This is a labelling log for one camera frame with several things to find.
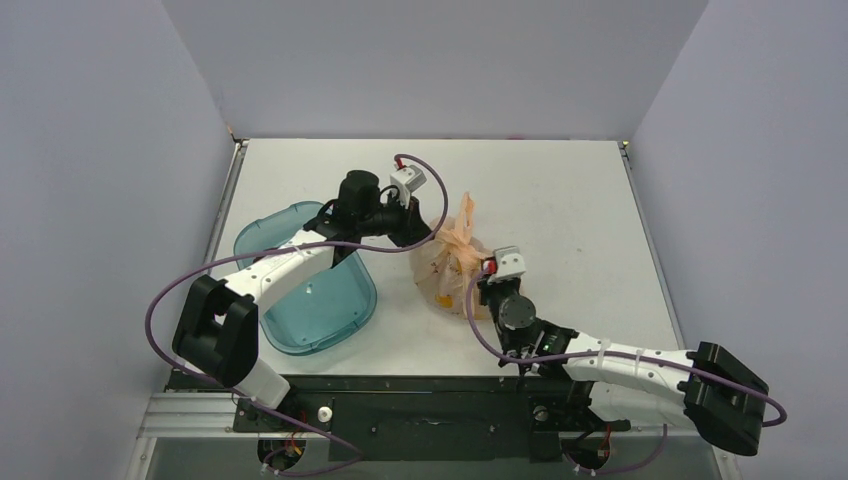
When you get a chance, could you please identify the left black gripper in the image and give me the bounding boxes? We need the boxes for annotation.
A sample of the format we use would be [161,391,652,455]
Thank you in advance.
[358,191,435,250]

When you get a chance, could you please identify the orange plastic bag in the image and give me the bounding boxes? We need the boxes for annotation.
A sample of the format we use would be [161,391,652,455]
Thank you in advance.
[410,192,492,320]

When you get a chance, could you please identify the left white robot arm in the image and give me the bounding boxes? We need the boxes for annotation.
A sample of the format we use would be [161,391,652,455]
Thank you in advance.
[172,165,432,430]

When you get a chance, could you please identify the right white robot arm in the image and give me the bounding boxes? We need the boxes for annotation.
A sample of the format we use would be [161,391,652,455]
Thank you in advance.
[475,276,769,457]

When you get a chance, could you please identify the yellow fake fruit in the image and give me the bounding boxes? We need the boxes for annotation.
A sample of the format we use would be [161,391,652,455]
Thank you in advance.
[434,295,454,310]

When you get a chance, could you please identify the teal plastic bin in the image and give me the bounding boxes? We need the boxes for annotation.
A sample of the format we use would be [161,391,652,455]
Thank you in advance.
[233,201,377,356]

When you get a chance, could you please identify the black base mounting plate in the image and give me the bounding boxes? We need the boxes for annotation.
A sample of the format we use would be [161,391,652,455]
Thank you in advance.
[231,374,631,464]

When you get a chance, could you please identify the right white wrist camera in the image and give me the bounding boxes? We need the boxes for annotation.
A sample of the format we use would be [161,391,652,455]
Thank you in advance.
[482,246,526,283]

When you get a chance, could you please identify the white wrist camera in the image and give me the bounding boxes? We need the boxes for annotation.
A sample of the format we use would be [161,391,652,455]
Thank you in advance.
[482,246,526,283]
[390,165,426,202]

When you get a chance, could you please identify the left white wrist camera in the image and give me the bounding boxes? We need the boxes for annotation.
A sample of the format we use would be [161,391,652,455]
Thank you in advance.
[390,165,426,202]

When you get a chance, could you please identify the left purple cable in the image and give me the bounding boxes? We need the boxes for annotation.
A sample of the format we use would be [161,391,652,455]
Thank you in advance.
[144,153,450,399]

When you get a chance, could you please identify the purple cable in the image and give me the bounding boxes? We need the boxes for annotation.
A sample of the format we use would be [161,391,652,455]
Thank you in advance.
[144,153,450,399]
[464,268,789,429]

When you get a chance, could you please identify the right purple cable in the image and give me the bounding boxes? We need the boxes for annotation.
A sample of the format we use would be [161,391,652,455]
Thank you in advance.
[464,268,789,429]

